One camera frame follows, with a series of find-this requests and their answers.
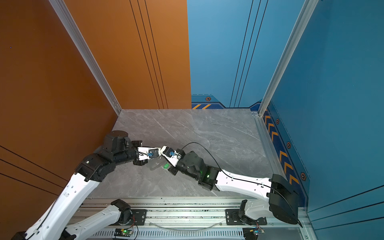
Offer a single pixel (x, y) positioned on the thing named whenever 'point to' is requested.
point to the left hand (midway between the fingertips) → (153, 142)
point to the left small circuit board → (123, 232)
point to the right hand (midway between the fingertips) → (161, 154)
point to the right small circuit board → (252, 233)
